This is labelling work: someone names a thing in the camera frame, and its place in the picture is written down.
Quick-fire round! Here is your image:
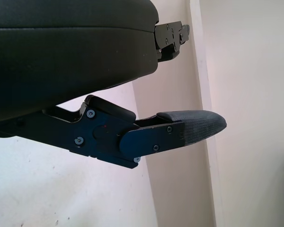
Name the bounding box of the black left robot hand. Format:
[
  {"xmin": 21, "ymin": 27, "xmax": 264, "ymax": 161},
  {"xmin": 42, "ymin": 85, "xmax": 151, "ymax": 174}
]
[{"xmin": 0, "ymin": 0, "xmax": 228, "ymax": 170}]

